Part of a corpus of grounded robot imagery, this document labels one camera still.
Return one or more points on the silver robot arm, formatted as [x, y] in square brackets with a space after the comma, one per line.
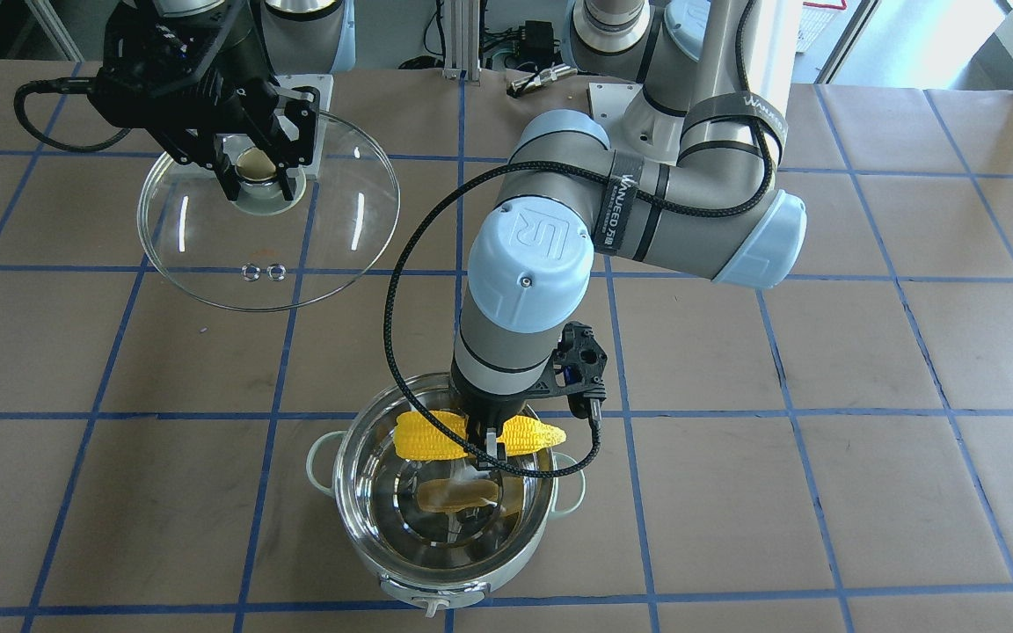
[684, 181]
[305, 38]

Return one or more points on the black power adapter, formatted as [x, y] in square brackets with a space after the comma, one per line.
[537, 43]

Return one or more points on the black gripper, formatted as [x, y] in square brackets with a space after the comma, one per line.
[249, 64]
[491, 406]

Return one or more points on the glass pot lid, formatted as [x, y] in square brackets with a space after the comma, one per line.
[263, 252]

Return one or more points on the pale green cooking pot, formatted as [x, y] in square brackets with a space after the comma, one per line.
[436, 534]

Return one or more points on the yellow corn cob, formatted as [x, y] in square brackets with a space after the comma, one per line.
[416, 439]

